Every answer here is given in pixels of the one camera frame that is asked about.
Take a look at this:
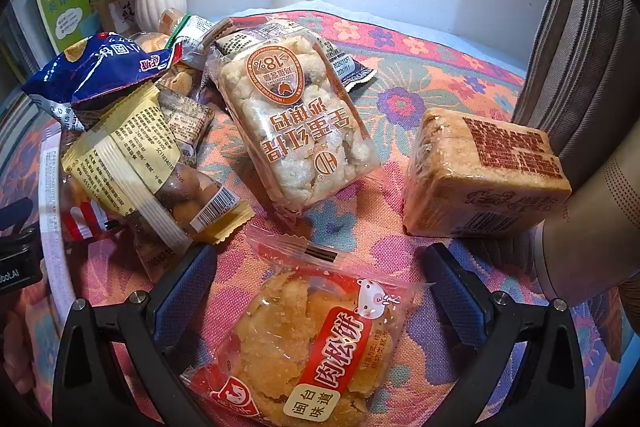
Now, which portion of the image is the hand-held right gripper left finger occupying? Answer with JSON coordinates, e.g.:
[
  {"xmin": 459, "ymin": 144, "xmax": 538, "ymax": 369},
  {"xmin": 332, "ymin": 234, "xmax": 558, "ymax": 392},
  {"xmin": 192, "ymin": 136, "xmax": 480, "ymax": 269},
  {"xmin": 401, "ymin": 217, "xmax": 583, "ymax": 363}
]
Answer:
[{"xmin": 52, "ymin": 243, "xmax": 218, "ymax": 427}]

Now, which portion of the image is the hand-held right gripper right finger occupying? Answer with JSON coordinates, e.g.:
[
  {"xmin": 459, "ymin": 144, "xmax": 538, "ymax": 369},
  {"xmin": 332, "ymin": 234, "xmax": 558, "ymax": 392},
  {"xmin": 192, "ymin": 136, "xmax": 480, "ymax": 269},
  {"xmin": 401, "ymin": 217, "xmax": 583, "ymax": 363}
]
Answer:
[{"xmin": 422, "ymin": 243, "xmax": 588, "ymax": 427}]

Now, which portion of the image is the ribbed glass plate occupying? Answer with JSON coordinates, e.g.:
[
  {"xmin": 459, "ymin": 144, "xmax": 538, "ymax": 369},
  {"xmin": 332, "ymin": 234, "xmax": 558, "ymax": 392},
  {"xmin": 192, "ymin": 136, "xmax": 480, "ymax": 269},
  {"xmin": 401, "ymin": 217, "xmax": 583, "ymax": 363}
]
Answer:
[{"xmin": 37, "ymin": 119, "xmax": 101, "ymax": 338}]

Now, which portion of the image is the red white striped bread packet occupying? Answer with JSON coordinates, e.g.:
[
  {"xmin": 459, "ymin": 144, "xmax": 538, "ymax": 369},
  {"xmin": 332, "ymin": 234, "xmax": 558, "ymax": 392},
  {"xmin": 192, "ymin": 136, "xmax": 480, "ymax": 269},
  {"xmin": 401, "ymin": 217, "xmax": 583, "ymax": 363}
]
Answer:
[{"xmin": 62, "ymin": 199, "xmax": 121, "ymax": 242}]

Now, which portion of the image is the square brown cake packet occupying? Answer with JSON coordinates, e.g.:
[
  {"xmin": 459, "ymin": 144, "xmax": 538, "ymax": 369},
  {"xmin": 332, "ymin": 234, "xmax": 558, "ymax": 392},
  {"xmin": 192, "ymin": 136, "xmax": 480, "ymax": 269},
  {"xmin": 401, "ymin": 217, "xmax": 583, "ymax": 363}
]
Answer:
[{"xmin": 402, "ymin": 108, "xmax": 573, "ymax": 239}]

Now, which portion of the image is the red meat floss cake packet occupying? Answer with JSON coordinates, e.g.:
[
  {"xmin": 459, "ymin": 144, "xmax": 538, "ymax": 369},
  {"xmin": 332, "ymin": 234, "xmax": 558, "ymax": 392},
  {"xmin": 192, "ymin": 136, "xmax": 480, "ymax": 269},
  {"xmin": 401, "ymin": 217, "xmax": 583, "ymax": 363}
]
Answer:
[{"xmin": 180, "ymin": 224, "xmax": 431, "ymax": 427}]

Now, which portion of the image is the yellow label snack packet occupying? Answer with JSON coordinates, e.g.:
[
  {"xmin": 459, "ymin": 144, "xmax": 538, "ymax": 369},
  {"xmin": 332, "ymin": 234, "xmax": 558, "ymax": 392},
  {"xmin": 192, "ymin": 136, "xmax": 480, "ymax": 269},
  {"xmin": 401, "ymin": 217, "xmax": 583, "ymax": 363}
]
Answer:
[{"xmin": 60, "ymin": 87, "xmax": 253, "ymax": 280}]

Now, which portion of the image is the clear rice crisp packet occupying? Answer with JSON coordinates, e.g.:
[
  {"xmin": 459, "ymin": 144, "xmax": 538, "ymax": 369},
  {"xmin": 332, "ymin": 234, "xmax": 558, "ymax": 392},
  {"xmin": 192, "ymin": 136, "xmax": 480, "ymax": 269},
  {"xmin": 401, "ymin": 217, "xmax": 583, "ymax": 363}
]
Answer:
[{"xmin": 207, "ymin": 17, "xmax": 383, "ymax": 212}]

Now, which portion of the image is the blue snack packet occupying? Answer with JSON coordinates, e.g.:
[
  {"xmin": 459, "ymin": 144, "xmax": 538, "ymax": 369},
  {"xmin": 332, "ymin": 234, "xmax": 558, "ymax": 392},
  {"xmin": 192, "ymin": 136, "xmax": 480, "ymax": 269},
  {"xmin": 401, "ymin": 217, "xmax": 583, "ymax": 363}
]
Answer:
[{"xmin": 22, "ymin": 32, "xmax": 183, "ymax": 132}]

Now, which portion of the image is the small clear cookie packet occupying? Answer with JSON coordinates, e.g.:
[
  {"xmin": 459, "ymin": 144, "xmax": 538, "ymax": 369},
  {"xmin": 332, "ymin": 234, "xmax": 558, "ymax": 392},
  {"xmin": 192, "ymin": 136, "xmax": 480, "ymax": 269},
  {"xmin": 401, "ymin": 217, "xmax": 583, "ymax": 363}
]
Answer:
[{"xmin": 152, "ymin": 62, "xmax": 216, "ymax": 158}]

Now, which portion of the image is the floral cloth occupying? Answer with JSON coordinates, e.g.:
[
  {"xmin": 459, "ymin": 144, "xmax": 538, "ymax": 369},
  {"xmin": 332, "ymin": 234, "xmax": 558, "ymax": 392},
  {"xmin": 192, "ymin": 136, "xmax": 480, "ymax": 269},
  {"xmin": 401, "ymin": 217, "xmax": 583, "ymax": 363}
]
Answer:
[{"xmin": 0, "ymin": 9, "xmax": 640, "ymax": 427}]

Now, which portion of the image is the small dark blue packet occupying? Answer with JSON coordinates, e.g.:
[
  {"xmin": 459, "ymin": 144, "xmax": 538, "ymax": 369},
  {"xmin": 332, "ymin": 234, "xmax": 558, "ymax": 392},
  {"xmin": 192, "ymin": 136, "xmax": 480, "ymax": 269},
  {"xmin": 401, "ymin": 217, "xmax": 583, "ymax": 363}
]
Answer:
[{"xmin": 325, "ymin": 42, "xmax": 378, "ymax": 92}]

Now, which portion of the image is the clear toast biscuit packet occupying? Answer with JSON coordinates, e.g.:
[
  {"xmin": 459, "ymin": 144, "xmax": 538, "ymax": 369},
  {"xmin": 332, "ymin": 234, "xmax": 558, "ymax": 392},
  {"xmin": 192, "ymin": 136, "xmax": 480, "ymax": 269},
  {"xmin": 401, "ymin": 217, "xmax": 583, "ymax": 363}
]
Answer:
[{"xmin": 127, "ymin": 32, "xmax": 173, "ymax": 55}]

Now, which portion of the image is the green book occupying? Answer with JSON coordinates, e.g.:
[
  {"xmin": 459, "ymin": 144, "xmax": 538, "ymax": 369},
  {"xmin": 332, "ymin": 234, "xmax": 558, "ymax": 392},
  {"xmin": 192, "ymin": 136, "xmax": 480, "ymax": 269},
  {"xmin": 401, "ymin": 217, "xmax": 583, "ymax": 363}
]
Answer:
[{"xmin": 32, "ymin": 0, "xmax": 108, "ymax": 55}]

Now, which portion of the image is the small brown pen holder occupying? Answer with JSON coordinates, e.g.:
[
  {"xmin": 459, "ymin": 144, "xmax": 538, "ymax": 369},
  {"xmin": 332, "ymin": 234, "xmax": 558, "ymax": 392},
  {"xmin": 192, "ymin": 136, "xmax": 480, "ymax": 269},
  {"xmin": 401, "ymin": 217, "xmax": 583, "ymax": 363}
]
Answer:
[{"xmin": 97, "ymin": 0, "xmax": 138, "ymax": 35}]

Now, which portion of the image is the green white snack packet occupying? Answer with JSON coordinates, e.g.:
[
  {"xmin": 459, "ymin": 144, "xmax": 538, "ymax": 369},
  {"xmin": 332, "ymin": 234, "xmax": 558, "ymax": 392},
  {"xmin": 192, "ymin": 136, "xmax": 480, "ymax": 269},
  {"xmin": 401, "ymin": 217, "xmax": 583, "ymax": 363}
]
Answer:
[{"xmin": 167, "ymin": 14, "xmax": 221, "ymax": 52}]

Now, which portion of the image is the grey zipper bag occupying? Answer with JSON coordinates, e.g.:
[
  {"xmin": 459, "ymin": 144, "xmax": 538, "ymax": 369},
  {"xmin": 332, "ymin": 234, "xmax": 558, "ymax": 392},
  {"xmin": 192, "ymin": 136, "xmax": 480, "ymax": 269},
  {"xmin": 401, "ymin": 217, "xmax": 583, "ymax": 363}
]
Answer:
[{"xmin": 512, "ymin": 0, "xmax": 640, "ymax": 168}]

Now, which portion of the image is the clear round cookie packet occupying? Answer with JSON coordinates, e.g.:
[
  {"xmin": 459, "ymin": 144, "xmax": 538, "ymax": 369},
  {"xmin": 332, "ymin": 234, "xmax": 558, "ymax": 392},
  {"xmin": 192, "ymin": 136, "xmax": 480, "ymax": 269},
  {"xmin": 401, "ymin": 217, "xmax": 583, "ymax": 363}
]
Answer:
[{"xmin": 157, "ymin": 8, "xmax": 193, "ymax": 32}]

